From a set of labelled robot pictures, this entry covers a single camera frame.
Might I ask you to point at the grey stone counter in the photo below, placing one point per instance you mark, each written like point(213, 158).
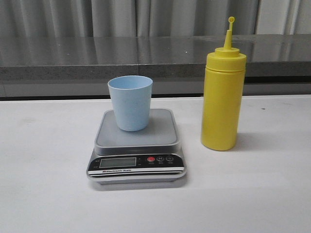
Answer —
point(43, 68)

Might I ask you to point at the silver digital kitchen scale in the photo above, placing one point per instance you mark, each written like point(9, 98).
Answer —
point(153, 154)

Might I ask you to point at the yellow squeeze bottle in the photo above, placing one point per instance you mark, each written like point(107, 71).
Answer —
point(223, 86)

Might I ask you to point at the light blue plastic cup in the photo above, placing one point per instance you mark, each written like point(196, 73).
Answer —
point(131, 98)

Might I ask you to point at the white pleated curtain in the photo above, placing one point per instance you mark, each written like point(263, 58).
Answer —
point(143, 18)

